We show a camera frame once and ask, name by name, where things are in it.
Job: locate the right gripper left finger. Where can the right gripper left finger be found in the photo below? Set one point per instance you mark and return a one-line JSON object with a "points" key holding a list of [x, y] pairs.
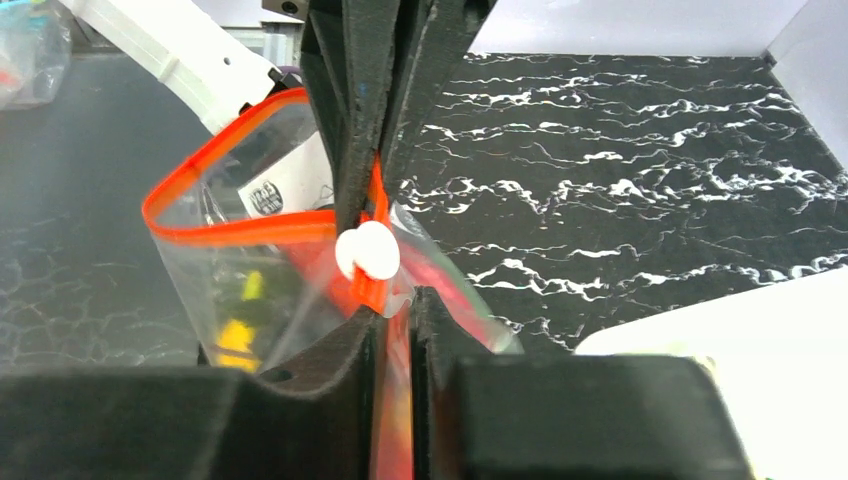
{"points": [[308, 418]]}

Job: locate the white plastic bin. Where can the white plastic bin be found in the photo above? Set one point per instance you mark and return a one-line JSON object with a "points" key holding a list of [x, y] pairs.
{"points": [[778, 355]]}

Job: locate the clear zip bag orange zipper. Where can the clear zip bag orange zipper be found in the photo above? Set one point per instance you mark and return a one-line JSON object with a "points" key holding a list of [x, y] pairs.
{"points": [[259, 196]]}

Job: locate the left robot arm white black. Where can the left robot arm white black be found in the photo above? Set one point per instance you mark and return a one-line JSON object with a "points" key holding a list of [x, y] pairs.
{"points": [[211, 72]]}

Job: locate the yellow toy banana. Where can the yellow toy banana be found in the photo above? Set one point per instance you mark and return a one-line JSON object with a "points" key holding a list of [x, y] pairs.
{"points": [[233, 346]]}

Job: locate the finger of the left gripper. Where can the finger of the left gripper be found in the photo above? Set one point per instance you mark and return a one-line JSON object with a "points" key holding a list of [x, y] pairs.
{"points": [[347, 54], [431, 39]]}

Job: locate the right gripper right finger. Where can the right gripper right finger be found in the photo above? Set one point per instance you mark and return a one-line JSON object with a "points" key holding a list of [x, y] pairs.
{"points": [[478, 415]]}

